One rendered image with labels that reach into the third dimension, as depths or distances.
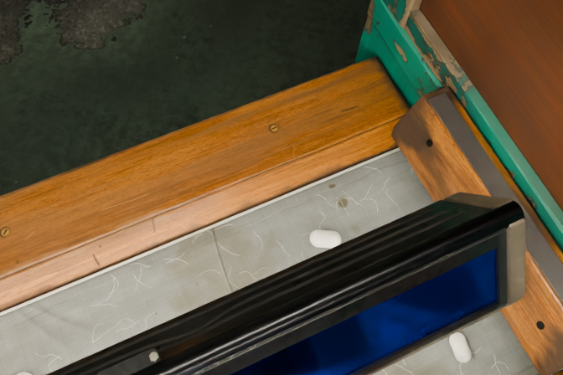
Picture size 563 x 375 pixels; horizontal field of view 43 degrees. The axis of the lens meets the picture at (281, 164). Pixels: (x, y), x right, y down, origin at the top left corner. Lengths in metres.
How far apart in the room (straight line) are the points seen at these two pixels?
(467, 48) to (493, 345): 0.31
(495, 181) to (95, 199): 0.42
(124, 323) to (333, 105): 0.34
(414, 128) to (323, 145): 0.11
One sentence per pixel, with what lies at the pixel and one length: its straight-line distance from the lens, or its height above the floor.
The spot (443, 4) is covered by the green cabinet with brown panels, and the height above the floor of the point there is 0.91.
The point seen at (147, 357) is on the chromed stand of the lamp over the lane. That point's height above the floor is 1.11.
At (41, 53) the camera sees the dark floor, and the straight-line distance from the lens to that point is 1.90.
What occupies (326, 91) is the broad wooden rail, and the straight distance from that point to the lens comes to 0.87.
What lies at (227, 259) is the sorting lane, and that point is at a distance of 0.80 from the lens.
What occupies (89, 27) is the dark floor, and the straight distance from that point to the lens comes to 1.93.
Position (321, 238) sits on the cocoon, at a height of 0.76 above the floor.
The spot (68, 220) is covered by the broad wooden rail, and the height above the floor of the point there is 0.76.
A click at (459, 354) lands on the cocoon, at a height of 0.76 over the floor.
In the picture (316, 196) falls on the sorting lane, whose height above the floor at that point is 0.74.
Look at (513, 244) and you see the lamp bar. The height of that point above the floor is 1.10.
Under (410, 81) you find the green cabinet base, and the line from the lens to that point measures 0.87.
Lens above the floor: 1.49
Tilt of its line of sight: 62 degrees down
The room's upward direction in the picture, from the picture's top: 8 degrees clockwise
